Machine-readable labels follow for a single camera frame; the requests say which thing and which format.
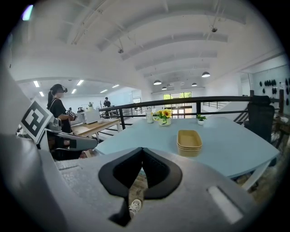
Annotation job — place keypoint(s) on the leafy plant in tall pot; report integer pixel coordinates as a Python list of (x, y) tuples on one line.
[(90, 104)]

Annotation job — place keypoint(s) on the black office chair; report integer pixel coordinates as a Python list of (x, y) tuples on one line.
[(260, 113)]

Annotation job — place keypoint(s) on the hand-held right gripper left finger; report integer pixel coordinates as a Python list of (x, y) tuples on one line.
[(127, 174)]

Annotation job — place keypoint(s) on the black metal railing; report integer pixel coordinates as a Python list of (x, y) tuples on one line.
[(226, 98)]

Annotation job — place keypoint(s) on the small green potted plant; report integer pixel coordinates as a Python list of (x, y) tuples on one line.
[(201, 120)]

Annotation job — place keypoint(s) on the person's white sneaker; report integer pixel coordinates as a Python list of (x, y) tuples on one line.
[(135, 205)]

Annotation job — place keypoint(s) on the large glass window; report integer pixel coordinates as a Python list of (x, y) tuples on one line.
[(177, 102)]

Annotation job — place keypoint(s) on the yellow tray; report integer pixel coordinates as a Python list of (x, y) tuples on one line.
[(189, 148), (189, 137), (189, 153)]

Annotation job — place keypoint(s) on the group of black wall items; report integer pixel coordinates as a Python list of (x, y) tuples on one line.
[(270, 83)]

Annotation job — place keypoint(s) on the dark pendant lamp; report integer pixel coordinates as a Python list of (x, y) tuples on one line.
[(194, 84), (157, 82), (164, 88), (205, 74)]

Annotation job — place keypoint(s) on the dark wooden table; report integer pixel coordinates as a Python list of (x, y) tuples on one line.
[(282, 123)]

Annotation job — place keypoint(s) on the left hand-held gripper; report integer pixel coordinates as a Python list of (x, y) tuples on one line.
[(36, 120)]

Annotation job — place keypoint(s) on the wooden desk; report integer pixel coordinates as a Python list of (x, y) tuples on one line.
[(95, 128)]

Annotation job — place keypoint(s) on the white box appliance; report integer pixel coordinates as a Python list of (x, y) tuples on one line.
[(91, 116)]

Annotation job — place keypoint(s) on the sunflowers in white pot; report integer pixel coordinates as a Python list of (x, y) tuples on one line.
[(164, 115)]

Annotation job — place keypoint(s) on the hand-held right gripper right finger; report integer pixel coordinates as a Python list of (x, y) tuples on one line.
[(158, 174)]

